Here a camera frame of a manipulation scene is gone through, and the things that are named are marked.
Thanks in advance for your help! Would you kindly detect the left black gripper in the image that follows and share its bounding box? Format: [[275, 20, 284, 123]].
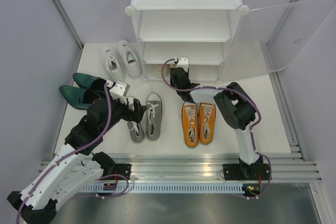
[[100, 88, 147, 134]]

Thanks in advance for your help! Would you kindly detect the orange canvas sneaker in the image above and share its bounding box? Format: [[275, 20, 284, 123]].
[[199, 102, 216, 145], [181, 102, 199, 148]]

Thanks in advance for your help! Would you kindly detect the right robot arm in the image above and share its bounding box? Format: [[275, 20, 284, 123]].
[[170, 67, 271, 182]]

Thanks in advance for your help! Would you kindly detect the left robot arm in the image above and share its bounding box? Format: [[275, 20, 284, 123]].
[[7, 97, 146, 223]]

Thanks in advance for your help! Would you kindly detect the lower green heeled shoe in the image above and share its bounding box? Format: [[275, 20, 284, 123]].
[[59, 86, 99, 110]]

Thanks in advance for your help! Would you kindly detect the green heeled shoe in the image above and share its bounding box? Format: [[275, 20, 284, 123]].
[[59, 86, 99, 110], [72, 72, 107, 92]]

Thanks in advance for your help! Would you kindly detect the upper green heeled shoe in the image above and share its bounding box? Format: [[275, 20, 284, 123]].
[[72, 72, 107, 92]]

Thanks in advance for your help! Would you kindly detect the white plastic shoe cabinet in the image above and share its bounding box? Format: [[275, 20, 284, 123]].
[[125, 0, 243, 84]]

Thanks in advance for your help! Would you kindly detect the translucent cabinet door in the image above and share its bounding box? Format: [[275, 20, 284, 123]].
[[220, 0, 335, 82]]

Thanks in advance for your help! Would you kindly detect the right grey canvas sneaker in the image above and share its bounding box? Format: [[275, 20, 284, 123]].
[[146, 93, 164, 142]]

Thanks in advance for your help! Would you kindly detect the grey canvas sneaker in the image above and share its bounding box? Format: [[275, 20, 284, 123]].
[[146, 93, 164, 142], [125, 103, 145, 144]]

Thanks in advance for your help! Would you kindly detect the left grey canvas sneaker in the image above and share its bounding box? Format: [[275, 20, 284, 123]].
[[125, 103, 145, 144]]

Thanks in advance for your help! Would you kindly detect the right white sneaker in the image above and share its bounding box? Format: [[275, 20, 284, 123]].
[[118, 39, 143, 79]]

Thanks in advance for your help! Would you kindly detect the white sneaker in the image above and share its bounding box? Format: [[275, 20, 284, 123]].
[[118, 39, 143, 79], [100, 46, 125, 82]]

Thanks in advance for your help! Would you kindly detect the left white sneaker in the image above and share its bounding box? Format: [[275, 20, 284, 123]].
[[100, 46, 125, 82]]

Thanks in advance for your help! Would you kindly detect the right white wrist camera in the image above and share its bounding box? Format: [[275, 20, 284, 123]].
[[174, 57, 189, 72]]

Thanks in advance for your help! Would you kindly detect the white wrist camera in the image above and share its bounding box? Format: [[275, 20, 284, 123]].
[[107, 81, 130, 104], [174, 57, 189, 72]]

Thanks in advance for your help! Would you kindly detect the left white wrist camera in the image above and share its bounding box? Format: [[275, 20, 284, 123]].
[[107, 81, 130, 104]]

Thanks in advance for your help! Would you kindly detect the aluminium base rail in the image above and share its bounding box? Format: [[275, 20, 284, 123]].
[[36, 152, 323, 183]]

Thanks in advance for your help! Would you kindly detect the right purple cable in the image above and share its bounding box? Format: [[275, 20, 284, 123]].
[[162, 57, 272, 201]]

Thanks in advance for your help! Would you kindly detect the purple cable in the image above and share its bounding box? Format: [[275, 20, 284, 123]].
[[15, 82, 111, 223], [162, 57, 272, 201]]

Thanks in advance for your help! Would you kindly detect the white slotted cable duct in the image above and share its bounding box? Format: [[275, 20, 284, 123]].
[[81, 183, 245, 194]]

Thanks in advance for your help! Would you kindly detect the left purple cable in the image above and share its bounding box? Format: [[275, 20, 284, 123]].
[[15, 82, 111, 223]]

